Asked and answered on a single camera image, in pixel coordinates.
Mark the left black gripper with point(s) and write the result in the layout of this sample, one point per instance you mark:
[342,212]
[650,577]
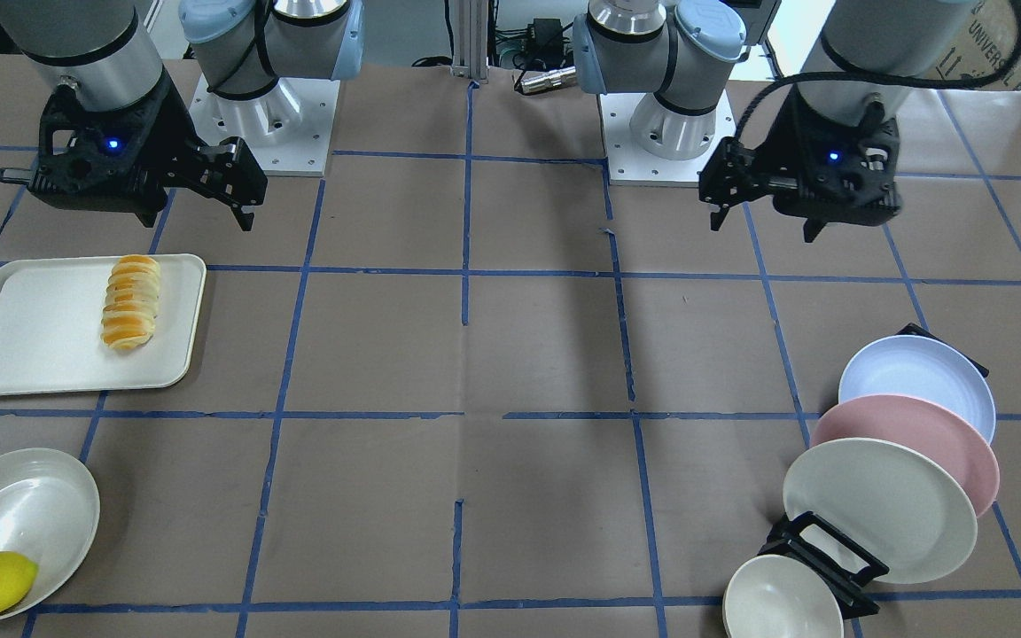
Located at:
[775,147]

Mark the blue plate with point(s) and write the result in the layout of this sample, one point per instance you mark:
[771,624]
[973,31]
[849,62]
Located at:
[926,368]

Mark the white rectangular tray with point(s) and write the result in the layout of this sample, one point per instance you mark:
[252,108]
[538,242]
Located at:
[50,323]

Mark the black dish rack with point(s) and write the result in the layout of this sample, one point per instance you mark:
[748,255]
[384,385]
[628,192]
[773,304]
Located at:
[846,568]

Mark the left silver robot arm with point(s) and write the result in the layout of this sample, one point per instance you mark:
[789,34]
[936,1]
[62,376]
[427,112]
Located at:
[679,60]

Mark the aluminium frame post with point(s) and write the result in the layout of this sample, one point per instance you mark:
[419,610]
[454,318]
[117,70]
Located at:
[470,23]

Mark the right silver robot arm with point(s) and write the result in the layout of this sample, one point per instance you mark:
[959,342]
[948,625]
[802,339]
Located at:
[269,71]

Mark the orange striped bread roll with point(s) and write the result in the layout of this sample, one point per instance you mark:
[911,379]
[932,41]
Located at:
[132,301]

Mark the silver metal cylinder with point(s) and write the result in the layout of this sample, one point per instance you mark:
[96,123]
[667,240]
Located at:
[562,78]

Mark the white shallow bowl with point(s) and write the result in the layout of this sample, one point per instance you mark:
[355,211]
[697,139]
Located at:
[49,513]

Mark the small cream bowl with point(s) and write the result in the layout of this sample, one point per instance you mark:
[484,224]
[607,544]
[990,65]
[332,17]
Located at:
[774,596]

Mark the black power adapter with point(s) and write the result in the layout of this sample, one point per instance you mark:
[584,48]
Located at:
[545,45]

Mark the cream white plate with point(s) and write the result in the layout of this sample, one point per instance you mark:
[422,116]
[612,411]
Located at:
[895,503]

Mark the pink plate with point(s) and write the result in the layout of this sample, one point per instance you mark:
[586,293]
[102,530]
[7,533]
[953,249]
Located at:
[925,427]

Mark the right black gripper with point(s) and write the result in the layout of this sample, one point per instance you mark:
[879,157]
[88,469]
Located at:
[175,139]

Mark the cardboard box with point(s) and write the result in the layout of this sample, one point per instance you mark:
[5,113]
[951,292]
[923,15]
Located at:
[981,46]

